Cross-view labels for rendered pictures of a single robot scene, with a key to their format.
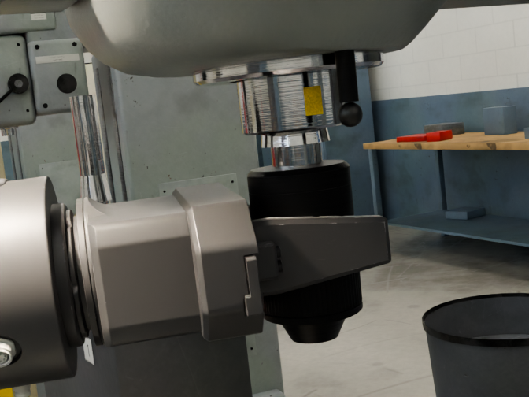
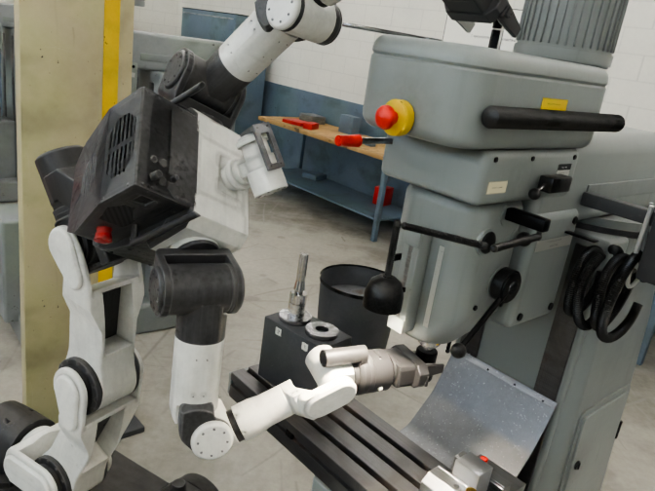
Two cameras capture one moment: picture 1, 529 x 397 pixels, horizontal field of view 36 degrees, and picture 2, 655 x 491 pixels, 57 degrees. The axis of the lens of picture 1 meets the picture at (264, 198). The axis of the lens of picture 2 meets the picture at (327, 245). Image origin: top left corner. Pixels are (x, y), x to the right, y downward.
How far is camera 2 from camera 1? 108 cm
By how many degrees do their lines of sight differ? 22
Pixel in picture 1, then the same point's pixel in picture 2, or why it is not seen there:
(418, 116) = (294, 101)
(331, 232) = (435, 367)
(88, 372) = (301, 353)
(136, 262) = (406, 374)
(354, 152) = (247, 114)
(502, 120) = (351, 126)
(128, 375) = not seen: hidden behind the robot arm
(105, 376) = not seen: hidden behind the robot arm
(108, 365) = not seen: hidden behind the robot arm
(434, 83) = (311, 84)
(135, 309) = (404, 382)
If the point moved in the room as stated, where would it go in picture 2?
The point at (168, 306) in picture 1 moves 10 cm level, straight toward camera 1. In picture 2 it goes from (408, 381) to (435, 409)
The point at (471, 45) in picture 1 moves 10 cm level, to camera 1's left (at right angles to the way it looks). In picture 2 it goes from (341, 67) to (333, 66)
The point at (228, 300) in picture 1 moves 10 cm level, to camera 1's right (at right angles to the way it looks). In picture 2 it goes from (422, 383) to (464, 382)
